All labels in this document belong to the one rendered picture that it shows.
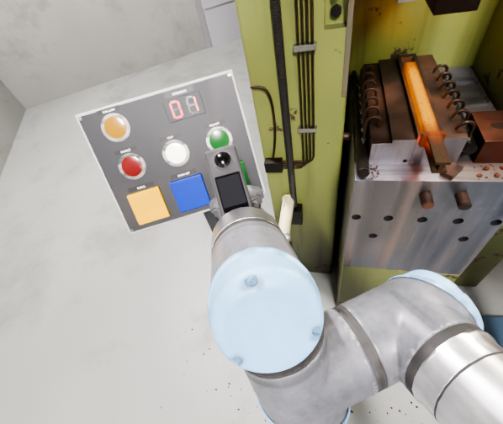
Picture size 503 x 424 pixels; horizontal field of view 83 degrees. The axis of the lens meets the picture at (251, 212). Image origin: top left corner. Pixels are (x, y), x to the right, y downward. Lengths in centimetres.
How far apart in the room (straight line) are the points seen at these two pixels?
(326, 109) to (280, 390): 73
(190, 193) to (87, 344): 138
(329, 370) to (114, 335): 160
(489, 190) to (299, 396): 69
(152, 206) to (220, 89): 30
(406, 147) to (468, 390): 59
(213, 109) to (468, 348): 56
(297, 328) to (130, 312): 163
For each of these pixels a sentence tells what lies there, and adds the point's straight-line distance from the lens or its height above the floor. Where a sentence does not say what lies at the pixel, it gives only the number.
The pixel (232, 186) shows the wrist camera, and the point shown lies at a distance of 39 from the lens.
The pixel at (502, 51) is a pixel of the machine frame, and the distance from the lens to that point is 113.
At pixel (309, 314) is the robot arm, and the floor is 123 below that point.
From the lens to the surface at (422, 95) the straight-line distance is 91.
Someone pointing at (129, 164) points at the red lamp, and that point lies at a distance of 68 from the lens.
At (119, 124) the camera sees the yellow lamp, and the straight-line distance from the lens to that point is 68.
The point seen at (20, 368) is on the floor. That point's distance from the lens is 212.
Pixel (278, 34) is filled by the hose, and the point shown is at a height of 120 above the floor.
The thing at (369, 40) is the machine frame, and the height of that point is 103.
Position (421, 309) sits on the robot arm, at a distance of 33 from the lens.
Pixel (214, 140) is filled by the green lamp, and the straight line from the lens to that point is 65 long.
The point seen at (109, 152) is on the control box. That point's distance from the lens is 69.
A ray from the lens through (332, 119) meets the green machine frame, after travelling 89.
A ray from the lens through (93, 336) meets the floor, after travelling 190.
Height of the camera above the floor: 145
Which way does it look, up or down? 49 degrees down
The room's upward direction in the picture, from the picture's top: 16 degrees counter-clockwise
